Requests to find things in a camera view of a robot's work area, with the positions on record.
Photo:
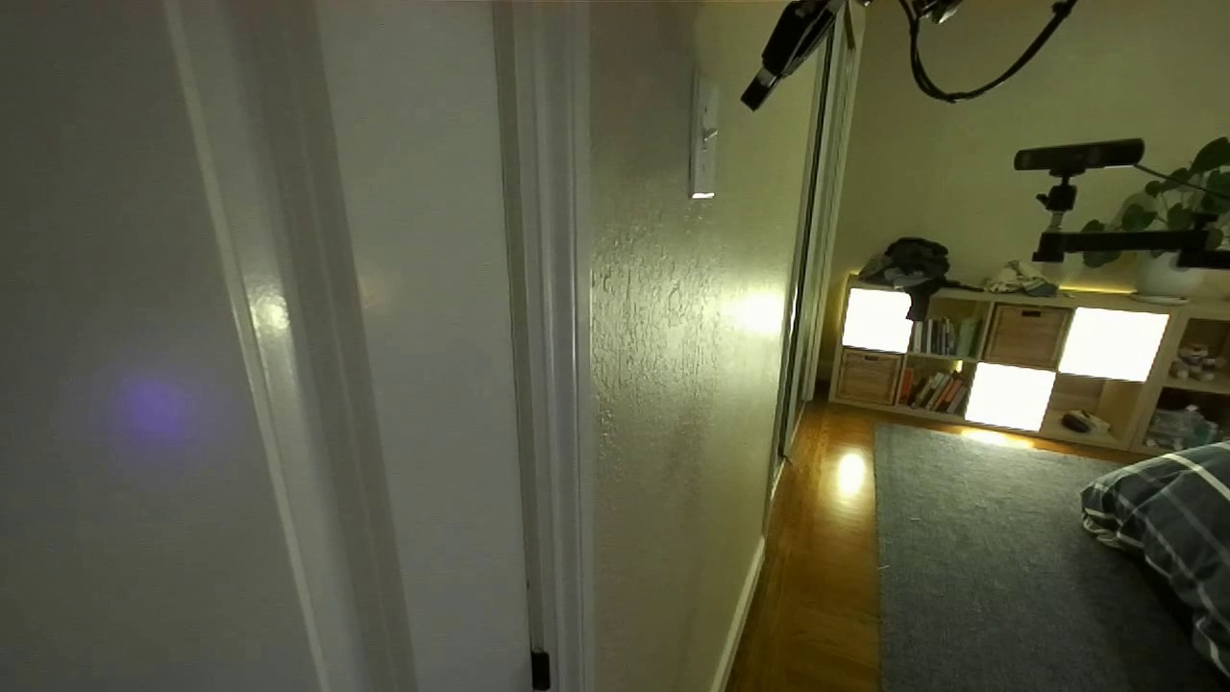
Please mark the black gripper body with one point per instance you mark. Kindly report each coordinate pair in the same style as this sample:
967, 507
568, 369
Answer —
808, 24

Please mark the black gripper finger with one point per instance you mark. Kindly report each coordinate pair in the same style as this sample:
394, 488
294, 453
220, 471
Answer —
768, 79

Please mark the white light switch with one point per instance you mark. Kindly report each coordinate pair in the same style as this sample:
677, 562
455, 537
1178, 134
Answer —
703, 139

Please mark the white panelled closet door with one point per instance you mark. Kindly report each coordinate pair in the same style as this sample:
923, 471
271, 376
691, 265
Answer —
821, 232

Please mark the dark backpack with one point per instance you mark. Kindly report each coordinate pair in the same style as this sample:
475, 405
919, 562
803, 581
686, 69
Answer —
908, 264

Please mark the white storage bin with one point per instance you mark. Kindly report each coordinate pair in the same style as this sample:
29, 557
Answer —
1114, 344
877, 320
1010, 397

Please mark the brown wicker basket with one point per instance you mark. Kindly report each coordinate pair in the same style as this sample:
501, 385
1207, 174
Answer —
867, 376
1023, 335

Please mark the wooden cube shelf unit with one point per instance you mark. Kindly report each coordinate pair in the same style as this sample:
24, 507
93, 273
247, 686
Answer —
956, 335

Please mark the green potted plant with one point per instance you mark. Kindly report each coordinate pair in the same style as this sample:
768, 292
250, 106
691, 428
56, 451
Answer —
1187, 194

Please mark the white baseboard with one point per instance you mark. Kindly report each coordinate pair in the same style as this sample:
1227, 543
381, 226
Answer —
739, 617

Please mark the gray floor rug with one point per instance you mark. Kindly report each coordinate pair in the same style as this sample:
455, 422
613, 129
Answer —
1001, 576

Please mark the plaid blanket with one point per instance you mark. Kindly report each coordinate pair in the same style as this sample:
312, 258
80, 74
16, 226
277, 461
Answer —
1174, 525

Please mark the black door hinge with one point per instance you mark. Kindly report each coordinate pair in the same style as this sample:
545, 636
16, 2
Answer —
539, 671

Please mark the white room door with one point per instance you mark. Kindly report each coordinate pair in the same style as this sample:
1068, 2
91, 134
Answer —
100, 320

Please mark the black bar camera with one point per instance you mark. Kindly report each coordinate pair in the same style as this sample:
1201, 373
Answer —
1077, 155

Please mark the white door frame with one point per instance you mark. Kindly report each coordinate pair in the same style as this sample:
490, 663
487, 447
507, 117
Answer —
550, 320

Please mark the black camera stand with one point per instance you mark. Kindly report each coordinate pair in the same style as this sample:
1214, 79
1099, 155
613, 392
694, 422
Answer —
1116, 241

